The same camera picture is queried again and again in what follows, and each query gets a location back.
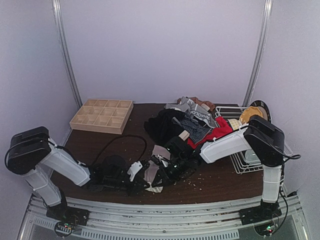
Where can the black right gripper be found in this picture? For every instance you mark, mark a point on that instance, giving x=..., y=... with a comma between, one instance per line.
x=164, y=173

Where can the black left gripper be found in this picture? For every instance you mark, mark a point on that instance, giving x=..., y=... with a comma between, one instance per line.
x=132, y=184

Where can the pink and white underwear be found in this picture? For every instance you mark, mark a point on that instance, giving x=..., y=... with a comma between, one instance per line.
x=155, y=172

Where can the red underwear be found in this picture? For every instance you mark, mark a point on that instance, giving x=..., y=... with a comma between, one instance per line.
x=217, y=132

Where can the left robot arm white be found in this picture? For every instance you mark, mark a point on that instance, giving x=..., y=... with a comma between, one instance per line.
x=30, y=150

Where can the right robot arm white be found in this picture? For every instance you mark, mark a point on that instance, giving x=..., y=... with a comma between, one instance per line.
x=258, y=136

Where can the striped dark underwear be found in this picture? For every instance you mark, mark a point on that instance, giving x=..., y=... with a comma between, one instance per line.
x=197, y=131

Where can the black underwear white waistband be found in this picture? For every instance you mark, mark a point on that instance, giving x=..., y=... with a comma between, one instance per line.
x=162, y=128

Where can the grey lettered underwear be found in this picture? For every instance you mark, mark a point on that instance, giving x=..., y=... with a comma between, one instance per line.
x=193, y=110

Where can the tan beige underwear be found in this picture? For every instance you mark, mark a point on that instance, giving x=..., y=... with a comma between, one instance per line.
x=207, y=105

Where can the wooden compartment tray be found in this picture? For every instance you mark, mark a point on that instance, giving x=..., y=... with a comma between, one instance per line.
x=102, y=116

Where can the cream checkered bowl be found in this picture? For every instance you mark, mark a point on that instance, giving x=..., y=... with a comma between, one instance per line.
x=235, y=124

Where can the white bowl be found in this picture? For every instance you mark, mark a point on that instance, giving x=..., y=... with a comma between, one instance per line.
x=250, y=157

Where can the yellow dotted plate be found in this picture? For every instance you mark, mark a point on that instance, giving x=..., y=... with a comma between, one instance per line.
x=248, y=113

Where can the dark round plate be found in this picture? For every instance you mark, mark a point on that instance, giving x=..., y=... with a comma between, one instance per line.
x=262, y=106

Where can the white wire dish rack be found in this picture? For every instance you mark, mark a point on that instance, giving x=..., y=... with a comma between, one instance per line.
x=243, y=161

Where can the right metal frame post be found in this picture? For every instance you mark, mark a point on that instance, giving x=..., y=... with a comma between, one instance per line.
x=261, y=44

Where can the metal frame post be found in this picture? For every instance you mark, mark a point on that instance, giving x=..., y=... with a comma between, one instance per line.
x=261, y=44
x=58, y=18

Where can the left metal frame post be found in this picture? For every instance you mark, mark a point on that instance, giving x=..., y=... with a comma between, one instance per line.
x=58, y=18

